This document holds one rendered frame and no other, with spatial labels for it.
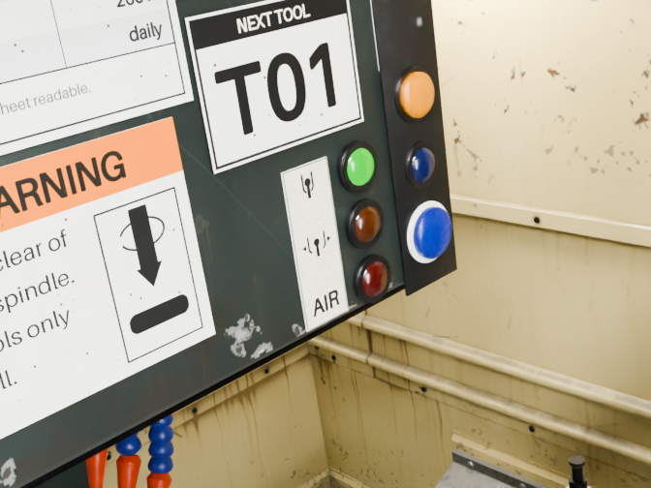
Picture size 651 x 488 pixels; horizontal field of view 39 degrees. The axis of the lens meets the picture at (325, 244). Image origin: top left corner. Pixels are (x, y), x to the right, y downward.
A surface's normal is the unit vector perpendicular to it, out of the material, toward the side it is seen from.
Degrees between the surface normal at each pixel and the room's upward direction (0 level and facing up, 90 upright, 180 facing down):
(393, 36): 90
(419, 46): 90
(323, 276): 90
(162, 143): 90
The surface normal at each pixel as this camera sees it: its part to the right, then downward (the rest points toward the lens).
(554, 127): -0.72, 0.33
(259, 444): 0.68, 0.16
